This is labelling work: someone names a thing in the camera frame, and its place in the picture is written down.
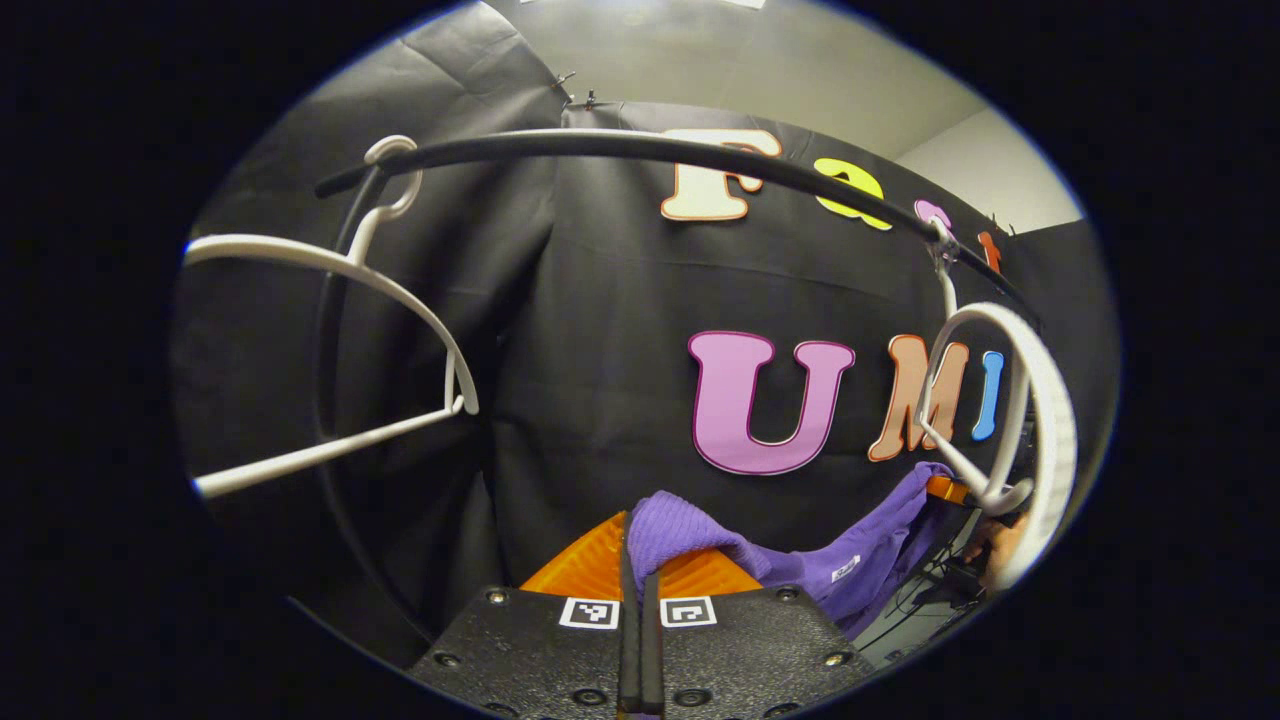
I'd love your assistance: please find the white plastic clothes hanger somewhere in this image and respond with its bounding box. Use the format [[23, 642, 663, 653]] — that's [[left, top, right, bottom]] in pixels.
[[913, 215, 1080, 593], [183, 134, 481, 500]]

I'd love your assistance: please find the black backdrop cloth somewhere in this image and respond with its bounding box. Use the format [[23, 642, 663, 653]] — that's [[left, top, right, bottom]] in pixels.
[[170, 0, 1121, 671]]

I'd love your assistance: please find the purple ribbed shirt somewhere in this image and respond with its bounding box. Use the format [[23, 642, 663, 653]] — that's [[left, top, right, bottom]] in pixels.
[[626, 461, 958, 642]]

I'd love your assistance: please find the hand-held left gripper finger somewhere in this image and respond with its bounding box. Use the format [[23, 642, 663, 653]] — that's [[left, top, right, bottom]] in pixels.
[[408, 510, 642, 720], [641, 546, 878, 720]]

